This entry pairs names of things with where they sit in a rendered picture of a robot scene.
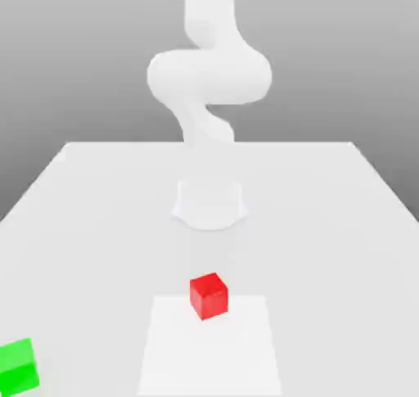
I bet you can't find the small green cube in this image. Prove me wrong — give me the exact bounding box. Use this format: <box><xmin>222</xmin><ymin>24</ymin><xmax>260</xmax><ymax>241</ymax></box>
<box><xmin>0</xmin><ymin>337</ymin><xmax>41</xmax><ymax>397</ymax></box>

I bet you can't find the small red cube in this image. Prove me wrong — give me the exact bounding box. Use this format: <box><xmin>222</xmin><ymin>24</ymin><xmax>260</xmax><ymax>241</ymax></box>
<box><xmin>189</xmin><ymin>272</ymin><xmax>229</xmax><ymax>322</ymax></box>

